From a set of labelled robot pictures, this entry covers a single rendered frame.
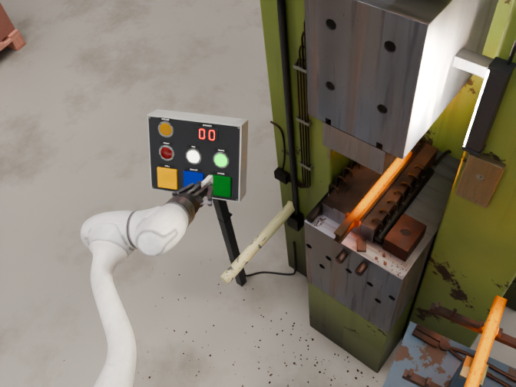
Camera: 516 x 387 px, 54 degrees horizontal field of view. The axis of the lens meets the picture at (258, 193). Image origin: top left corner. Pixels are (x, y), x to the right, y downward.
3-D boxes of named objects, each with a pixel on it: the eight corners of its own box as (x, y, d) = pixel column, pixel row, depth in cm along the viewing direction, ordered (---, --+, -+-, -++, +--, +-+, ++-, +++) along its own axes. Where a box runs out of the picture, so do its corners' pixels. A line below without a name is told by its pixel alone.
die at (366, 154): (382, 175, 140) (385, 152, 132) (322, 144, 149) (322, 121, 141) (454, 87, 157) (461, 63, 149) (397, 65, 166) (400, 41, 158)
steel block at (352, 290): (388, 334, 194) (401, 279, 159) (306, 280, 211) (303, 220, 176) (457, 233, 217) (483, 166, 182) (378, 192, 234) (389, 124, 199)
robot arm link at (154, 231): (186, 199, 136) (143, 202, 140) (160, 224, 122) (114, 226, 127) (195, 235, 140) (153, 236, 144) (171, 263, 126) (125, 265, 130)
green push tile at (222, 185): (230, 197, 177) (231, 178, 174) (210, 195, 179) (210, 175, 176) (232, 195, 179) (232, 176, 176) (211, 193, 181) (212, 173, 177)
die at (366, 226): (372, 243, 168) (374, 229, 161) (322, 213, 177) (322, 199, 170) (434, 163, 185) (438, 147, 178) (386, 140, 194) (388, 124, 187)
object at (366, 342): (377, 374, 231) (388, 334, 194) (309, 325, 248) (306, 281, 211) (437, 284, 255) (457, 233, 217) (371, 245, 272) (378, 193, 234)
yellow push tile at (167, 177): (177, 190, 182) (176, 170, 178) (157, 187, 183) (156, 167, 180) (179, 188, 183) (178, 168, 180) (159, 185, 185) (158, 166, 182)
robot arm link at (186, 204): (189, 235, 141) (197, 226, 146) (188, 205, 137) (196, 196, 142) (159, 229, 143) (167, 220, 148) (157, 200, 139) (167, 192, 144)
